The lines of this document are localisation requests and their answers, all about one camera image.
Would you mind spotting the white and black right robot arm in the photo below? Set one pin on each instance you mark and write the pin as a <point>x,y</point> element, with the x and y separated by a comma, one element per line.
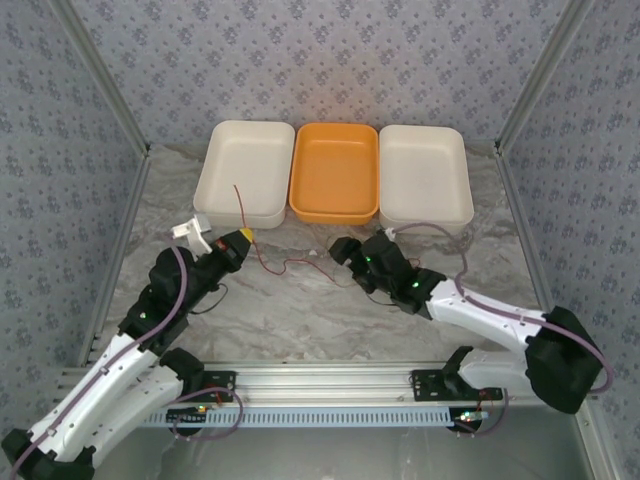
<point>480,320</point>

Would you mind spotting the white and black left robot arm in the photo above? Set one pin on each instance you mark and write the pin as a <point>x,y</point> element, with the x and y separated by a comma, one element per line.
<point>100,395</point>

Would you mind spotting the orange plastic tray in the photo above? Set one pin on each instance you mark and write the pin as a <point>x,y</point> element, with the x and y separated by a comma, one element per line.
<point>332,170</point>

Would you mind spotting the cream plastic tray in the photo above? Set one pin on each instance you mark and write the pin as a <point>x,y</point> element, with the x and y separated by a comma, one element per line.
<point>425,175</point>
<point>235,160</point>

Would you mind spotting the small LED circuit board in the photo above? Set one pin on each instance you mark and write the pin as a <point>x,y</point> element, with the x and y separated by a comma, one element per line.
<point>470,416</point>
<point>187,415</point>

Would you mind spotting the grey metal base panel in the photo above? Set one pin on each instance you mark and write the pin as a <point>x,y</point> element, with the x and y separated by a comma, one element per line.
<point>320,455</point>

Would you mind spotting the aluminium table side rail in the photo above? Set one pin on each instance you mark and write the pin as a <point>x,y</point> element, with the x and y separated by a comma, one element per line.
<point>117,250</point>
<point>525,225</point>

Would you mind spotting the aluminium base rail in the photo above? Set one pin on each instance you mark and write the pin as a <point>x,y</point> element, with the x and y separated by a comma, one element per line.
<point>320,382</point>

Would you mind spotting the aluminium corner post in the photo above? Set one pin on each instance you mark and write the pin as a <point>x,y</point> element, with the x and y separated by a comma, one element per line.
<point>111,85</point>
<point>541,75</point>

